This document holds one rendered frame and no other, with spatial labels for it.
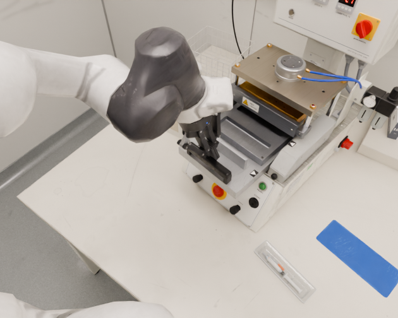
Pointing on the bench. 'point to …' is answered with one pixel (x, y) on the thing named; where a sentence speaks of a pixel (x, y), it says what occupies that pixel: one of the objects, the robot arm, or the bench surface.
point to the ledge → (386, 149)
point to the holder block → (252, 134)
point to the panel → (246, 216)
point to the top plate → (290, 79)
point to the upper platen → (273, 101)
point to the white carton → (393, 125)
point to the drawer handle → (214, 166)
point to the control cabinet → (345, 32)
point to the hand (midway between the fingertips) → (211, 150)
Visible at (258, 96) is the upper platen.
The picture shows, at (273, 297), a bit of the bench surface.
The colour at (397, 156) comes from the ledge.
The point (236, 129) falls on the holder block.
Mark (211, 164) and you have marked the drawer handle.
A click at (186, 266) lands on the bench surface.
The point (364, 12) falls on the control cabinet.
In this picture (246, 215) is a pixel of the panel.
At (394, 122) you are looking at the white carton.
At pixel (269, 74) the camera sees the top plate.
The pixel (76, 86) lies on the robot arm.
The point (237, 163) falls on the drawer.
